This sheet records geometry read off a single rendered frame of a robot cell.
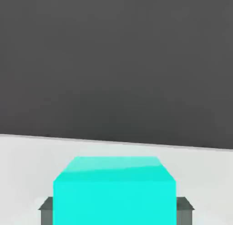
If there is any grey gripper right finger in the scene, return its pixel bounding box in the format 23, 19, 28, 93
176, 196, 195, 225

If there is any small cyan cube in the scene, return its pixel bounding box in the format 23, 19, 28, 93
52, 155, 177, 225

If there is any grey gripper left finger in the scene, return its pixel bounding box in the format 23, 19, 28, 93
37, 196, 54, 225

